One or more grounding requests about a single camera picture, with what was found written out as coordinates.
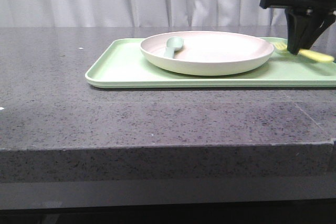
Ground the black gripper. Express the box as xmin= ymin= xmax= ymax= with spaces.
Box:
xmin=259 ymin=0 xmax=335 ymax=55

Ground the yellow plastic fork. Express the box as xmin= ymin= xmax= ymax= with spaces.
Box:
xmin=274 ymin=42 xmax=334 ymax=63

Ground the white round plate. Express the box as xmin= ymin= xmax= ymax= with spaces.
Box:
xmin=140 ymin=31 xmax=274 ymax=76

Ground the mint green plastic spoon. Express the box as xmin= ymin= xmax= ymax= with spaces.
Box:
xmin=164 ymin=36 xmax=184 ymax=59

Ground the light green plastic tray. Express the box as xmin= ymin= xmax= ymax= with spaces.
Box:
xmin=85 ymin=38 xmax=335 ymax=89

